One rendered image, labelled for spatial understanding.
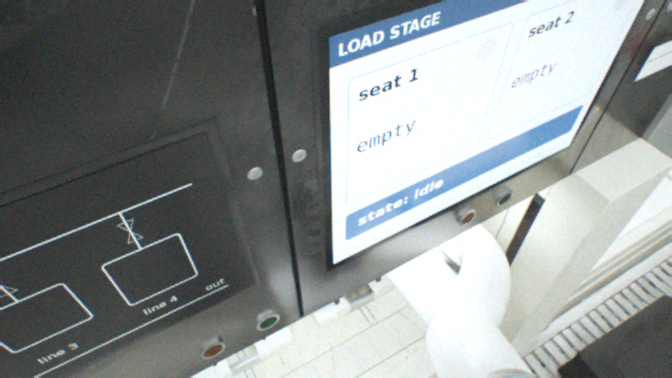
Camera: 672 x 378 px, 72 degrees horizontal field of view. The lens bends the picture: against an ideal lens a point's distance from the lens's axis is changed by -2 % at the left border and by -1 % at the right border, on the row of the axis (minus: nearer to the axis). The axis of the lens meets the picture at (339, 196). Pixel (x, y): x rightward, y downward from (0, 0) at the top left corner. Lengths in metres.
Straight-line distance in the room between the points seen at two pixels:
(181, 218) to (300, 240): 0.10
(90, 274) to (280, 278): 0.14
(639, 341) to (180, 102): 1.09
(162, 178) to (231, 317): 0.17
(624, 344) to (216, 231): 1.00
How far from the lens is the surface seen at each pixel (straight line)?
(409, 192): 0.38
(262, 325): 0.42
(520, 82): 0.38
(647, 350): 1.20
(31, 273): 0.28
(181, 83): 0.22
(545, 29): 0.37
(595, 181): 0.62
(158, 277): 0.31
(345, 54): 0.25
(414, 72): 0.29
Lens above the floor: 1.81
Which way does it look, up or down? 50 degrees down
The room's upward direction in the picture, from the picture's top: straight up
